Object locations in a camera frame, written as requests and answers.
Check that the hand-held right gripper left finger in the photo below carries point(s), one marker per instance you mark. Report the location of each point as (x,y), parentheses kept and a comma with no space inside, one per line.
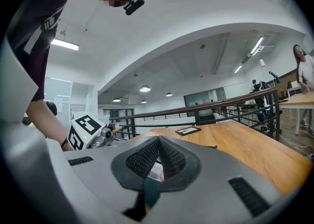
(103,169)

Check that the person's left forearm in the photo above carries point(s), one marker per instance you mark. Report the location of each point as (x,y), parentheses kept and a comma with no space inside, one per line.
(46,122)

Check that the white cylindrical device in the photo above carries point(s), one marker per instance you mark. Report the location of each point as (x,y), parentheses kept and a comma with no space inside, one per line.
(262,63)

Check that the wooden table with white legs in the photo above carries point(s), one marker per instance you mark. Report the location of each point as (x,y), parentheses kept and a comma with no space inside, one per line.
(298,100)

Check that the white printed label card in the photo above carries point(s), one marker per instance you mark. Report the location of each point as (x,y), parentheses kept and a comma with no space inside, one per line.
(155,172)

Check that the person's dark printed shirt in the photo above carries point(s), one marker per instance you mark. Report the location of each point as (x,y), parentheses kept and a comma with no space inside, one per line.
(34,34)

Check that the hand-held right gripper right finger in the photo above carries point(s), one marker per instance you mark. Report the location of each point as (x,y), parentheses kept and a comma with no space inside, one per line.
(211,181)

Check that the black head-worn camera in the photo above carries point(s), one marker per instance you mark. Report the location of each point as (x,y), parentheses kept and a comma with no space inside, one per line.
(133,7)

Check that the black wristband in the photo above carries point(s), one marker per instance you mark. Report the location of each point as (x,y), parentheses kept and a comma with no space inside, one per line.
(64,142)

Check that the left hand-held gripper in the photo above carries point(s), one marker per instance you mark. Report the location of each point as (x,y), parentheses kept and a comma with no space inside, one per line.
(84,130)

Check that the dark metal railing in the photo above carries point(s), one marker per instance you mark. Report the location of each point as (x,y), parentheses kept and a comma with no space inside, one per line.
(220,104)

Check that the long ceiling strip light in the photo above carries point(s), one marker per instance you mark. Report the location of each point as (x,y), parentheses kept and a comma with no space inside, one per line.
(238,68)
(65,44)
(256,45)

